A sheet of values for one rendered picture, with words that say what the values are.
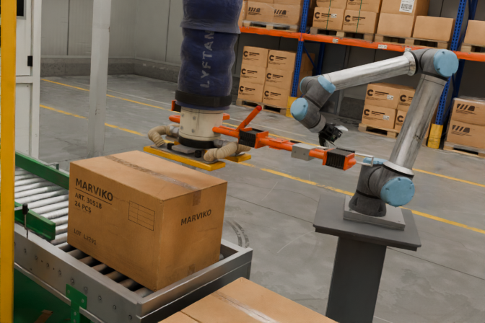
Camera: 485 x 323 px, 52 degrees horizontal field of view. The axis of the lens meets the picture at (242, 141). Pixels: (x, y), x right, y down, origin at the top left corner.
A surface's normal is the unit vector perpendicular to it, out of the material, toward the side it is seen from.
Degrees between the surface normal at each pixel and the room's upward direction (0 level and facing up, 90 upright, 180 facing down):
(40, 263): 90
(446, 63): 82
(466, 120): 89
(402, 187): 94
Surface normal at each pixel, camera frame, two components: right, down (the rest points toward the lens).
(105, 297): -0.60, 0.11
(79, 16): 0.84, 0.22
